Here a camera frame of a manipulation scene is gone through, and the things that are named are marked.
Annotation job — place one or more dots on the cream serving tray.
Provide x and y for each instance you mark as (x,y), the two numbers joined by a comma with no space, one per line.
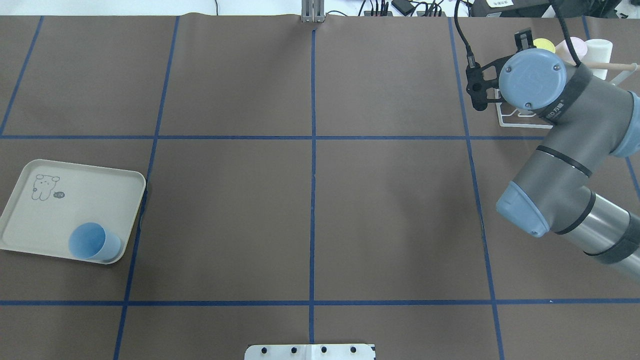
(52,198)

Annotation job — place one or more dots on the brown table mat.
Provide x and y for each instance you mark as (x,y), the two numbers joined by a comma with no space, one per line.
(307,183)

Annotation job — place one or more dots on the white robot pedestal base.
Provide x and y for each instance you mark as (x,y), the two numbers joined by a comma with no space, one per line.
(331,351)

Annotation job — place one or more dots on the aluminium frame post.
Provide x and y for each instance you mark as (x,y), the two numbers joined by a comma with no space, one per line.
(313,11)

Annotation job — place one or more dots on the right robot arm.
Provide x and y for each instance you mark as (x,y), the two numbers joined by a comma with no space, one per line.
(590,119)

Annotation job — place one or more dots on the white wire cup rack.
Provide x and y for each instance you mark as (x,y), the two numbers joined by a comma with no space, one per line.
(512,117)

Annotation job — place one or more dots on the blue plastic cup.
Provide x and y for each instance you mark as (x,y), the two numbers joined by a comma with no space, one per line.
(92,242)

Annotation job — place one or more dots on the black power adapter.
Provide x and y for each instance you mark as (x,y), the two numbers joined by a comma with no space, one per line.
(404,7)

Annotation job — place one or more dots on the yellow plastic cup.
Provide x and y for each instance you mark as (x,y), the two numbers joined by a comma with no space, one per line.
(544,44)

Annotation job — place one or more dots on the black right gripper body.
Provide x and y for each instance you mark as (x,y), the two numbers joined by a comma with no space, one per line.
(524,39)

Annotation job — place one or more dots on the white plastic cup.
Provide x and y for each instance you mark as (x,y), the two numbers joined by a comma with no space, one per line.
(598,51)

